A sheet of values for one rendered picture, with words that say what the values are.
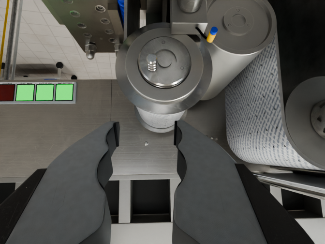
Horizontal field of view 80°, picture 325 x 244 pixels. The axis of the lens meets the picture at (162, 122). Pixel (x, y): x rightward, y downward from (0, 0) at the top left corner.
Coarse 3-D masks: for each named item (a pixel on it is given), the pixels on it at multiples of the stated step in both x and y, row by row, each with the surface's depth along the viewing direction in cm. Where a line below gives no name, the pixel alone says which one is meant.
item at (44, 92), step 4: (40, 88) 61; (44, 88) 61; (48, 88) 61; (52, 88) 61; (40, 92) 61; (44, 92) 61; (48, 92) 61; (52, 92) 61; (36, 96) 61; (40, 96) 61; (44, 96) 61; (48, 96) 61; (52, 96) 61
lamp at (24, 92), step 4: (20, 88) 61; (24, 88) 61; (28, 88) 61; (32, 88) 61; (20, 92) 61; (24, 92) 61; (28, 92) 61; (32, 92) 61; (16, 96) 60; (20, 96) 60; (24, 96) 60; (28, 96) 61; (32, 96) 61; (16, 100) 60
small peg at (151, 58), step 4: (148, 56) 25; (152, 56) 25; (156, 56) 25; (148, 60) 25; (152, 60) 25; (156, 60) 25; (148, 64) 25; (152, 64) 25; (156, 64) 26; (148, 68) 26; (152, 68) 26; (156, 68) 27
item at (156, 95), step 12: (144, 36) 29; (156, 36) 29; (168, 36) 29; (180, 36) 29; (132, 48) 29; (192, 48) 29; (132, 60) 29; (192, 60) 29; (132, 72) 28; (192, 72) 28; (132, 84) 28; (144, 84) 28; (180, 84) 28; (192, 84) 28; (144, 96) 28; (156, 96) 28; (168, 96) 28; (180, 96) 28
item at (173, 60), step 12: (144, 48) 28; (156, 48) 28; (168, 48) 28; (180, 48) 28; (144, 60) 28; (168, 60) 28; (180, 60) 28; (144, 72) 27; (156, 72) 27; (168, 72) 27; (180, 72) 27; (156, 84) 27; (168, 84) 27
